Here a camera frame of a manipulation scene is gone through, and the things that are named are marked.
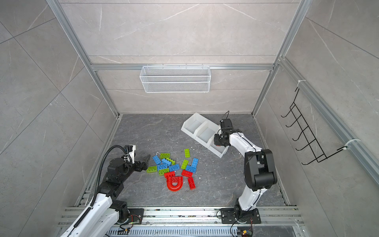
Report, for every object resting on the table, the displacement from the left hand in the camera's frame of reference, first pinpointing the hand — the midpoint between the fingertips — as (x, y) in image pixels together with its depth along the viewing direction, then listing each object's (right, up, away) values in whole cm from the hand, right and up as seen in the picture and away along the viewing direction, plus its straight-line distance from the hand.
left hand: (141, 151), depth 81 cm
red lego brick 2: (+28, -19, +3) cm, 34 cm away
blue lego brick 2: (+30, -9, +10) cm, 33 cm away
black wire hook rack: (+84, +3, -18) cm, 86 cm away
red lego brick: (+46, +2, +12) cm, 47 cm away
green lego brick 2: (+24, -10, +9) cm, 27 cm away
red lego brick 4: (+15, -14, +4) cm, 21 cm away
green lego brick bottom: (+10, -13, +7) cm, 18 cm away
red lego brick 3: (+26, -14, +5) cm, 30 cm away
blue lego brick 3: (+17, -12, +9) cm, 23 cm away
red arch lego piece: (+20, -18, +4) cm, 27 cm away
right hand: (+46, +6, +15) cm, 48 cm away
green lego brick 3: (+11, -5, +14) cm, 18 cm away
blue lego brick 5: (+13, -8, +9) cm, 17 cm away
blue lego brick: (+6, -7, +11) cm, 15 cm away
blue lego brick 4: (+9, -11, +8) cm, 16 cm away
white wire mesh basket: (+17, +47, +20) cm, 54 cm away
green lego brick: (+25, -4, +17) cm, 30 cm away
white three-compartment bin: (+36, +11, +26) cm, 46 cm away
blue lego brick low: (+28, -12, +9) cm, 32 cm away
